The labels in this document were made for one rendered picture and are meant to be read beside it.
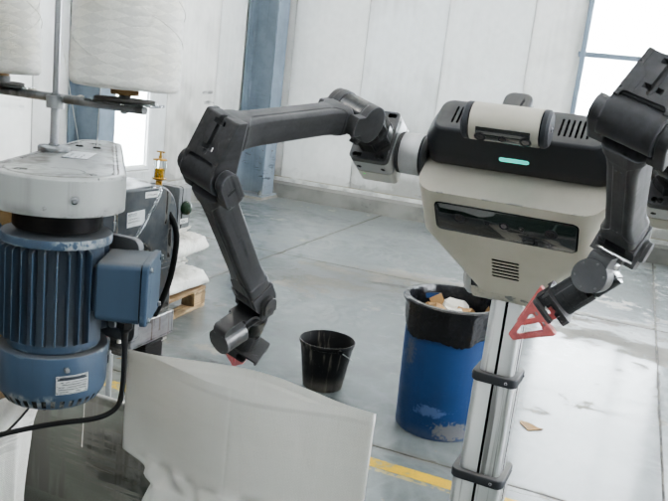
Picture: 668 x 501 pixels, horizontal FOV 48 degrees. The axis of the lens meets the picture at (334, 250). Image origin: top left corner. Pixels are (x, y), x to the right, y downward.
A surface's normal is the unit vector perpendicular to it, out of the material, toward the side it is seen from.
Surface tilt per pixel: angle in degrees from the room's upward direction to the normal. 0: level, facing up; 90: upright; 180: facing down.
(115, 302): 90
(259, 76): 90
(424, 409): 93
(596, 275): 81
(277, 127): 103
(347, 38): 90
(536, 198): 40
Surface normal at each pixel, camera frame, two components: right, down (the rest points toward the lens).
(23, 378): -0.17, 0.22
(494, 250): -0.40, 0.74
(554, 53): -0.38, 0.16
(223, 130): -0.48, -0.13
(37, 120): 0.92, 0.18
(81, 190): 0.57, 0.25
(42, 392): 0.20, 0.27
